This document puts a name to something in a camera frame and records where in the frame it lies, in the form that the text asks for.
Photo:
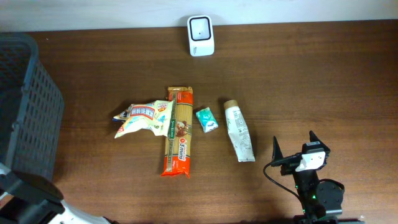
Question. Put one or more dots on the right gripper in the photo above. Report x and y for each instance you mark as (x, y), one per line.
(287, 168)

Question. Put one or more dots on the white tube with cork cap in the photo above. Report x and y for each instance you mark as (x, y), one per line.
(238, 132)

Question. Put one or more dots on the small teal tissue pack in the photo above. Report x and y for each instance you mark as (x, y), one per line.
(207, 120)

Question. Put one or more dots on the orange spaghetti packet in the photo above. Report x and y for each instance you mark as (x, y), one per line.
(178, 141)

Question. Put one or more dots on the cream snack bag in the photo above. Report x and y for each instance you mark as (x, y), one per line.
(154, 116)

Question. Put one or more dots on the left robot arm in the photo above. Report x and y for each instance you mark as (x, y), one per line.
(34, 199)

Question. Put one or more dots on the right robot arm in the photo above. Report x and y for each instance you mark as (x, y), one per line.
(320, 199)

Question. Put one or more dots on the white barcode scanner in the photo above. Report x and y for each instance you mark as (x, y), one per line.
(200, 36)

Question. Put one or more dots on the grey plastic basket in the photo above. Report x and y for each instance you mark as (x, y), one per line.
(32, 108)

